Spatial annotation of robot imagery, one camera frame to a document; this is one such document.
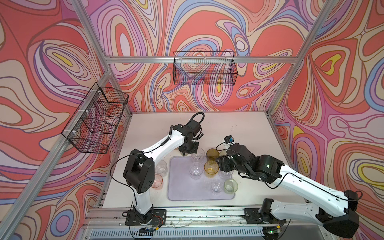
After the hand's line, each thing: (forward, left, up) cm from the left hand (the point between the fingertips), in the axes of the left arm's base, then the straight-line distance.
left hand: (195, 151), depth 86 cm
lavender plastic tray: (-17, +8, -11) cm, 22 cm away
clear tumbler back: (-8, 0, -10) cm, 13 cm away
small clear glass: (-18, -12, -10) cm, 23 cm away
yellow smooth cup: (-8, -9, -7) cm, 14 cm away
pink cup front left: (-15, +21, -9) cm, 28 cm away
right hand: (-11, -14, +9) cm, 20 cm away
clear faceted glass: (0, -3, -6) cm, 6 cm away
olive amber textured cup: (-3, -10, 0) cm, 10 cm away
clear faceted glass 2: (-11, -18, -9) cm, 23 cm away
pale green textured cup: (-17, -20, -10) cm, 28 cm away
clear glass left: (-6, +21, -11) cm, 24 cm away
